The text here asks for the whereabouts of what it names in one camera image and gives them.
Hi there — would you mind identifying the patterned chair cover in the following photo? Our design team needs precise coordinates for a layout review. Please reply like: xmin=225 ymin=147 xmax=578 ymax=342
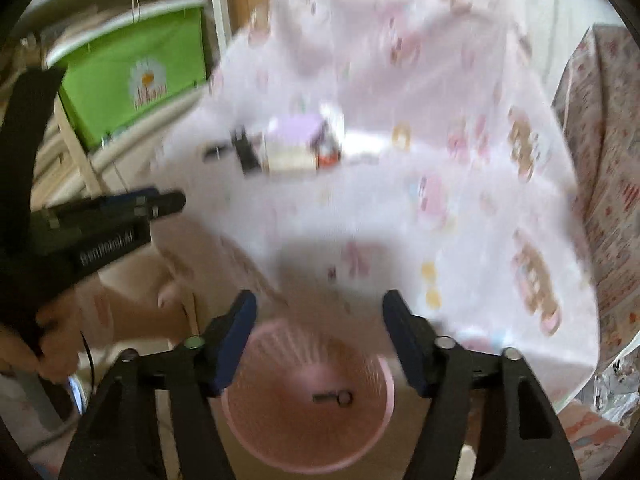
xmin=551 ymin=24 xmax=640 ymax=361

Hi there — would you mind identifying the person's left hand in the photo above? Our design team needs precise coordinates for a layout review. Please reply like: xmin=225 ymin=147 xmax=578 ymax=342
xmin=0 ymin=280 xmax=85 ymax=385

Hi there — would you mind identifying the black cable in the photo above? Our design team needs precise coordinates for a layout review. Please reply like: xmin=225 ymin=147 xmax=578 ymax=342
xmin=76 ymin=329 xmax=97 ymax=413

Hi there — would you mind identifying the black plastic spoon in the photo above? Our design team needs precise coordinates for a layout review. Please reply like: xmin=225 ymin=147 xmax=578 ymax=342
xmin=202 ymin=127 xmax=263 ymax=179

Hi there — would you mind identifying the silver foil bag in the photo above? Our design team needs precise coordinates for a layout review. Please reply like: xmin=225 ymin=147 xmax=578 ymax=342
xmin=592 ymin=355 xmax=640 ymax=426

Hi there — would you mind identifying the green fabric storage box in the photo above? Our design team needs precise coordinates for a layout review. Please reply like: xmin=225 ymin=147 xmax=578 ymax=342
xmin=46 ymin=0 xmax=209 ymax=152

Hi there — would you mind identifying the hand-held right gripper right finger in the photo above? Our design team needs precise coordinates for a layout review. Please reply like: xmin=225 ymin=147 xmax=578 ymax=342
xmin=382 ymin=289 xmax=582 ymax=480

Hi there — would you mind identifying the pink printed tablecloth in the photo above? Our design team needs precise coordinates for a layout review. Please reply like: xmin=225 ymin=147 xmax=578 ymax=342
xmin=150 ymin=0 xmax=601 ymax=406

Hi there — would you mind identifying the pink plastic basket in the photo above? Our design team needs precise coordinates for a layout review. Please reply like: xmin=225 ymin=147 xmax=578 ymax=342
xmin=220 ymin=317 xmax=396 ymax=473

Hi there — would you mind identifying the white crumpled tissue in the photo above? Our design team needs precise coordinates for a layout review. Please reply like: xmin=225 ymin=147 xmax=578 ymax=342
xmin=344 ymin=130 xmax=398 ymax=166

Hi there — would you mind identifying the person's left leg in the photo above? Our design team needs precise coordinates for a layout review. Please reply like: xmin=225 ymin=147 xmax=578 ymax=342
xmin=75 ymin=250 xmax=201 ymax=351

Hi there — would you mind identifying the purple printed carton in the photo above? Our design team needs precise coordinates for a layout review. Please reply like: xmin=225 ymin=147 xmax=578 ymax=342
xmin=262 ymin=112 xmax=333 ymax=176

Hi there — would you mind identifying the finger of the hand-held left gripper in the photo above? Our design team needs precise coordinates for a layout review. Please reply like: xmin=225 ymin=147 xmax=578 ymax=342
xmin=100 ymin=187 xmax=187 ymax=222

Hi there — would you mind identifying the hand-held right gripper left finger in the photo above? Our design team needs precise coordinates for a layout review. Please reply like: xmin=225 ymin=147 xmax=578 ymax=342
xmin=59 ymin=289 xmax=258 ymax=480

